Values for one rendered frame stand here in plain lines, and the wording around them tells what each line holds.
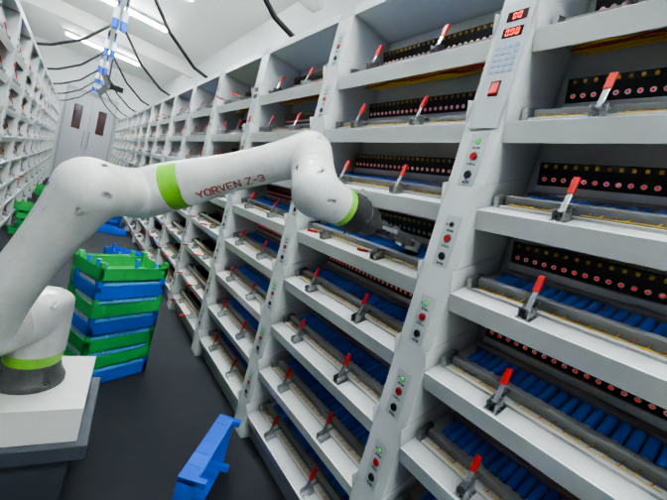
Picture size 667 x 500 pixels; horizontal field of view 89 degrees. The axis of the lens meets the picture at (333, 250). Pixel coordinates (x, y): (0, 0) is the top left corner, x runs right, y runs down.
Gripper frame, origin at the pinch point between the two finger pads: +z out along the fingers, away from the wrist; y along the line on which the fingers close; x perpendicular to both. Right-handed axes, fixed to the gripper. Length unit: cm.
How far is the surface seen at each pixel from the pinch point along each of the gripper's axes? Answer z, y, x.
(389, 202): -6.2, 6.9, -8.7
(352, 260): -3.1, 15.0, 10.7
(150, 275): -34, 104, 54
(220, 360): 10, 92, 85
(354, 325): -0.9, 5.4, 28.2
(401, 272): -3.7, -5.0, 8.4
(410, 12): -9, 30, -73
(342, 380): 4.5, 6.1, 45.7
